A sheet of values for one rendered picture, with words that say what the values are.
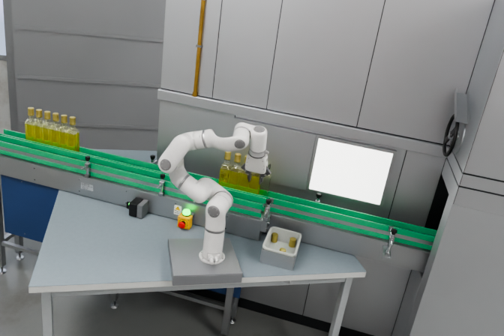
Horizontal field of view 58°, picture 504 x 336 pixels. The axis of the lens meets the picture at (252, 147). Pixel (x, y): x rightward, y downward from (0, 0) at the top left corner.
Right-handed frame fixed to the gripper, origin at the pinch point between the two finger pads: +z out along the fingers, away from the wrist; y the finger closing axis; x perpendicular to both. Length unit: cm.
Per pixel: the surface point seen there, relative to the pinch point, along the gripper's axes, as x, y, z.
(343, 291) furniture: 3, -53, 60
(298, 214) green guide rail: -18.0, -21.8, 32.9
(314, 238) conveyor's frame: -13, -33, 43
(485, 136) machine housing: -18, -94, -36
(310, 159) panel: -40.4, -21.1, 11.6
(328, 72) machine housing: -56, -22, -35
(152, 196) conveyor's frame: -6, 59, 35
